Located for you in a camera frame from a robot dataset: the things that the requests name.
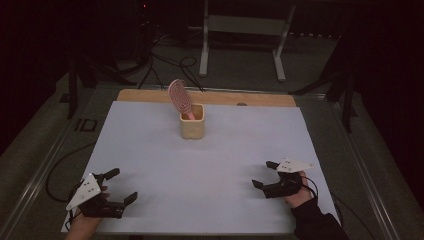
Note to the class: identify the metal floor rail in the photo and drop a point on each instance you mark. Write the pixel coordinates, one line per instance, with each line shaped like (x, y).
(36, 173)
(363, 173)

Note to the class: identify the black rectangular floor frame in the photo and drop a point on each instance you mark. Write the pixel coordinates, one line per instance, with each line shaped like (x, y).
(86, 125)

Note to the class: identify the white table mat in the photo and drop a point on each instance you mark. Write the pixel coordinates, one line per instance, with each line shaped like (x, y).
(186, 186)

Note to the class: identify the person's right hand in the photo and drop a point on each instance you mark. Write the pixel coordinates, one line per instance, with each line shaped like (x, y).
(300, 198)

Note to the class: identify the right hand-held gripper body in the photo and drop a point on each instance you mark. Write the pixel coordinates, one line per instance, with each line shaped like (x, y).
(293, 165)

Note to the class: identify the black tripod stand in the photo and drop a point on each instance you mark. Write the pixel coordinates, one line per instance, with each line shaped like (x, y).
(75, 86)
(346, 96)

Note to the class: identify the person's left hand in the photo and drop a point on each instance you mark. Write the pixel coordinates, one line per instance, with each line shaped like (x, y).
(81, 225)

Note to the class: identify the pink hairbrush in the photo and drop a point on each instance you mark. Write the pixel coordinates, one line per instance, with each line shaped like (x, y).
(180, 96)

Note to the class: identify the white metal stand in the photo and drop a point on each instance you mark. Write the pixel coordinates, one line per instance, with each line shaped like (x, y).
(245, 25)

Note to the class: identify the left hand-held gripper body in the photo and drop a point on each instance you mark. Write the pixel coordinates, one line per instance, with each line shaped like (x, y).
(85, 193)

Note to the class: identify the beige square container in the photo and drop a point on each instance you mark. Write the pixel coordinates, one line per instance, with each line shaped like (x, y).
(192, 128)

